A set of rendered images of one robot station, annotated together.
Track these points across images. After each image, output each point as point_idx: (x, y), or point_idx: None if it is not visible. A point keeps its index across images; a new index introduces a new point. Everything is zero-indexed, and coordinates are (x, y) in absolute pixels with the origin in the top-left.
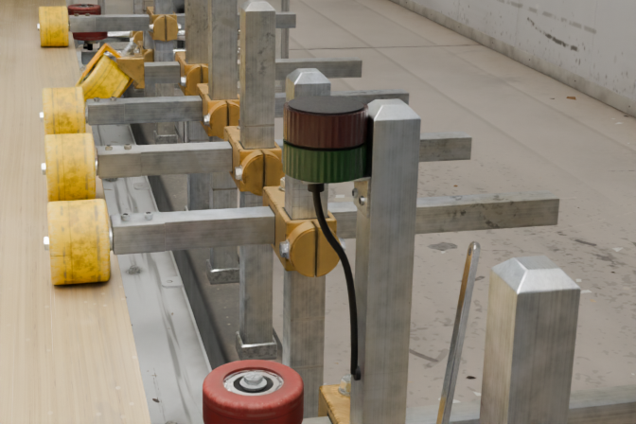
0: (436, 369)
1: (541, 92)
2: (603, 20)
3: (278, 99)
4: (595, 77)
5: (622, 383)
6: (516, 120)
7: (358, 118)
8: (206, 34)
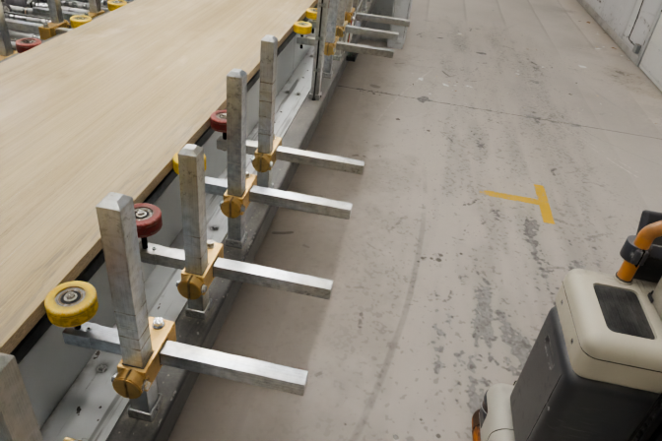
0: (448, 78)
1: (577, 18)
2: None
3: None
4: (602, 15)
5: (501, 94)
6: (554, 25)
7: None
8: None
